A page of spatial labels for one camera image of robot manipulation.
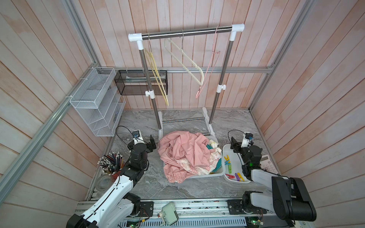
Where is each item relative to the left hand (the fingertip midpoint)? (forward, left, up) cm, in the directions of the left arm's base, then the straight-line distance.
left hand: (144, 138), depth 81 cm
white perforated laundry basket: (-16, -44, -9) cm, 48 cm away
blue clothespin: (-7, -51, -16) cm, 54 cm away
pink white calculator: (-8, -76, -16) cm, 78 cm away
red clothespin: (-16, -51, -17) cm, 56 cm away
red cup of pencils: (-16, +14, 0) cm, 21 cm away
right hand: (+6, -58, -5) cm, 59 cm away
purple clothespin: (-16, -56, -17) cm, 60 cm away
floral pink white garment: (-16, -32, -6) cm, 36 cm away
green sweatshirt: (-12, -43, -9) cm, 46 cm away
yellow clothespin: (-4, -52, -16) cm, 55 cm away
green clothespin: (-11, -52, -16) cm, 56 cm away
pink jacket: (-6, -27, +1) cm, 28 cm away
